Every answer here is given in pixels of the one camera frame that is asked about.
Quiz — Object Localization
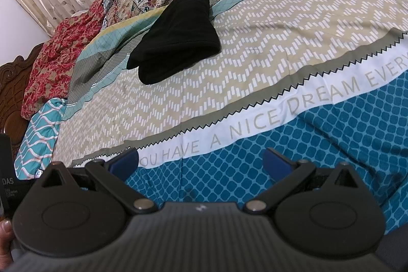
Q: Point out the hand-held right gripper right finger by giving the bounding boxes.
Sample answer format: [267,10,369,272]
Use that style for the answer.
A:
[245,147,362,213]

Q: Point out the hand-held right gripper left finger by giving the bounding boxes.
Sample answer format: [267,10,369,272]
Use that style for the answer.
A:
[39,147,157,213]

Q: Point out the black pants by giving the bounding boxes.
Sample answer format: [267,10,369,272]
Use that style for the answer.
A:
[127,0,221,85]

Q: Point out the person's left hand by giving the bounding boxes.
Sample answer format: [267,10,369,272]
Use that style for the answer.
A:
[0,219,14,264]

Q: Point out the teal wavy striped pillow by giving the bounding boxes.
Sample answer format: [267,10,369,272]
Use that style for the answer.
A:
[14,98,68,181]

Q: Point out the carved wooden headboard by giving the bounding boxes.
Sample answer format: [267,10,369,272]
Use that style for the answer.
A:
[0,43,46,145]

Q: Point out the printed patterned bedsheet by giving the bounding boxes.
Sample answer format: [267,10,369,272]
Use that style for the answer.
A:
[19,0,408,236]

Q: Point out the red floral patchwork quilt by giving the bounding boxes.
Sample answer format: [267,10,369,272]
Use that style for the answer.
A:
[21,0,238,119]

